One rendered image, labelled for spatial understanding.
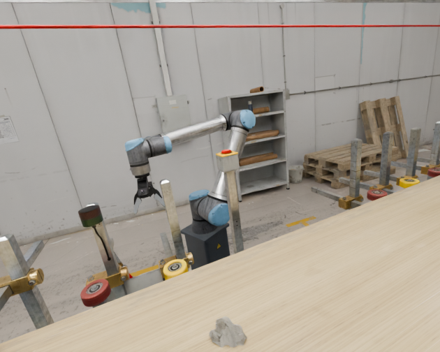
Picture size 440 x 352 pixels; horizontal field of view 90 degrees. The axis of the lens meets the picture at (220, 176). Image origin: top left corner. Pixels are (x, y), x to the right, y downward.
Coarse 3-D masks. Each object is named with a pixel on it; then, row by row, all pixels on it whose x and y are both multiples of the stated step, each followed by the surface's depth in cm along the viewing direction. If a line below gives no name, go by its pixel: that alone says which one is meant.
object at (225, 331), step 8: (224, 320) 51; (216, 328) 51; (224, 328) 50; (232, 328) 50; (240, 328) 50; (216, 336) 48; (224, 336) 48; (232, 336) 48; (240, 336) 48; (224, 344) 47; (232, 344) 47; (240, 344) 47
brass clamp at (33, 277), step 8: (32, 272) 71; (40, 272) 73; (0, 280) 69; (8, 280) 68; (16, 280) 68; (24, 280) 69; (32, 280) 70; (40, 280) 71; (16, 288) 68; (24, 288) 69; (32, 288) 70
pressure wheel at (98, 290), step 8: (96, 280) 72; (104, 280) 72; (88, 288) 69; (96, 288) 69; (104, 288) 68; (80, 296) 67; (88, 296) 66; (96, 296) 66; (104, 296) 68; (88, 304) 66; (96, 304) 66
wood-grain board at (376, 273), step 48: (432, 192) 100; (288, 240) 80; (336, 240) 76; (384, 240) 73; (432, 240) 70; (144, 288) 67; (192, 288) 64; (240, 288) 62; (288, 288) 60; (336, 288) 58; (384, 288) 56; (432, 288) 54; (48, 336) 55; (96, 336) 54; (144, 336) 52; (192, 336) 50; (288, 336) 48; (336, 336) 46; (384, 336) 45; (432, 336) 44
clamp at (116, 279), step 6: (120, 270) 81; (126, 270) 82; (96, 276) 80; (102, 276) 80; (108, 276) 79; (114, 276) 79; (120, 276) 80; (126, 276) 81; (90, 282) 77; (108, 282) 79; (114, 282) 80; (120, 282) 81
